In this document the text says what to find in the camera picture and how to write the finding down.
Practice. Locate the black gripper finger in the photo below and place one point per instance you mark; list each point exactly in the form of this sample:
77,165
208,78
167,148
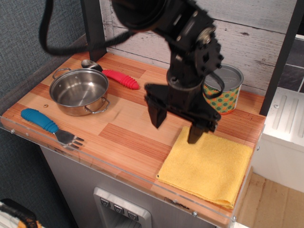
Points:
157,112
195,132

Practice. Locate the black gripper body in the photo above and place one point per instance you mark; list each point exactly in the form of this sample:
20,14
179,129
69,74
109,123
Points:
188,104

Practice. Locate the yellow-orange towel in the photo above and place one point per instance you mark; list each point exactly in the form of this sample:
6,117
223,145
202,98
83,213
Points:
212,169

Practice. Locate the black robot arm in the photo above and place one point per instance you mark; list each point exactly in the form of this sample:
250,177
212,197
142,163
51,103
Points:
195,54

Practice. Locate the orange cloth at corner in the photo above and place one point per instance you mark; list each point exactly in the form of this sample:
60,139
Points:
29,223

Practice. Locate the green orange patterned can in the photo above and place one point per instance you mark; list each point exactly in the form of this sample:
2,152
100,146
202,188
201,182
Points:
227,101

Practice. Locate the white toy sink unit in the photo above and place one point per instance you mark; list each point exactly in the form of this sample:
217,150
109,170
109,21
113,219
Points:
279,155

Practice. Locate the stainless steel pot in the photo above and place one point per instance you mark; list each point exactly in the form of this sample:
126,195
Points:
80,92

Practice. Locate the grey dispenser panel with buttons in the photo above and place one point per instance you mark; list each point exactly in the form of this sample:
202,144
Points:
116,212

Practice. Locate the clear acrylic edge guard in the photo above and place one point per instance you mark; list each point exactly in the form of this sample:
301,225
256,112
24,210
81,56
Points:
128,149

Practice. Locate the spoon with red handle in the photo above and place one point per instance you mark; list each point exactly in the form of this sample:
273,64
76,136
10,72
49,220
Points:
122,78

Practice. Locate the fork with blue handle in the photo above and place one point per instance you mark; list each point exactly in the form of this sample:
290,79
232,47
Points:
66,139

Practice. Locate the dark grey left post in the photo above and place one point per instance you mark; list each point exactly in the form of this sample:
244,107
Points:
94,29

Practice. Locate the dark grey post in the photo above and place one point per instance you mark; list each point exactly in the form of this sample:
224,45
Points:
283,56
94,29

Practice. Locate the dark grey right post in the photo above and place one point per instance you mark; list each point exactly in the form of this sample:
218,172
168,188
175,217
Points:
283,56

